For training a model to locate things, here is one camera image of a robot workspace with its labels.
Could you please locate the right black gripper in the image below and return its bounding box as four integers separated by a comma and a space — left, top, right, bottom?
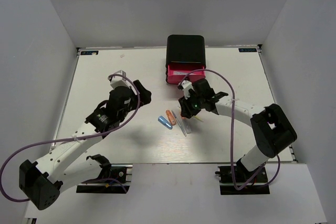
179, 90, 205, 119

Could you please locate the yellow thin highlighter pen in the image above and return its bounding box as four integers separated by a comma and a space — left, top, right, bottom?
177, 105, 204, 122

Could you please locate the orange cap highlighter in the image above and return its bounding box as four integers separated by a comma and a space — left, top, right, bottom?
182, 117, 192, 134

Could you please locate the clear blue ballpoint pen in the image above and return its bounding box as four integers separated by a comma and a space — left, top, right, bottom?
171, 110, 187, 137

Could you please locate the orange translucent correction tape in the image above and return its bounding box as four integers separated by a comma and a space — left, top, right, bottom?
165, 110, 176, 126

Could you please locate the blue translucent correction tape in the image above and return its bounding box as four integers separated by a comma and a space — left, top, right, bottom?
158, 116, 173, 130

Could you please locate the pink drawer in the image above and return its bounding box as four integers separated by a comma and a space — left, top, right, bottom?
166, 62, 205, 84

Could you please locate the light blue highlighter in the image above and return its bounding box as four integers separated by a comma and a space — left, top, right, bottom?
172, 71, 188, 76

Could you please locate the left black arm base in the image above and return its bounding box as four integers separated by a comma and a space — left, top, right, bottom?
76, 154, 133, 194

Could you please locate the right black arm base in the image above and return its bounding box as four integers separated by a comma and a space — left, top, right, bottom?
214, 163, 271, 196

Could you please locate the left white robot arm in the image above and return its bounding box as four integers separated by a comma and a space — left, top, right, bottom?
19, 77, 152, 210

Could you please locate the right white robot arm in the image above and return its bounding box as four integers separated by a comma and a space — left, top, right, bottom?
178, 79, 298, 182

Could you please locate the black drawer cabinet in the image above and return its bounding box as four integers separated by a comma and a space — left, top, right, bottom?
165, 35, 206, 68

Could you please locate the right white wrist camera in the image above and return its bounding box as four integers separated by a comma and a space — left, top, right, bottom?
178, 80, 193, 99

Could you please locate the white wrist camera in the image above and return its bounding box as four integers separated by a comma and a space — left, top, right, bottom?
108, 70, 128, 89
178, 80, 193, 99

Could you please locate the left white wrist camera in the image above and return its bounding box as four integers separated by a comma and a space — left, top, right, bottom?
108, 70, 128, 89

